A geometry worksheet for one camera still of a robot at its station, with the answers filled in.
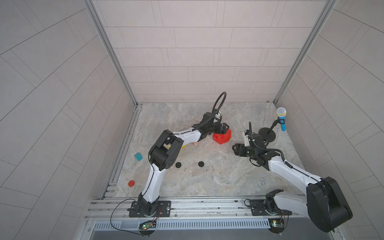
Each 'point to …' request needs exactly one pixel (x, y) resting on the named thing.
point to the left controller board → (147, 228)
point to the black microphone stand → (268, 134)
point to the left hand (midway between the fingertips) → (227, 126)
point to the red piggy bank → (222, 138)
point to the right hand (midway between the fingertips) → (236, 146)
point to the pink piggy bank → (195, 143)
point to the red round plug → (131, 183)
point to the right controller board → (276, 225)
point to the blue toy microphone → (281, 112)
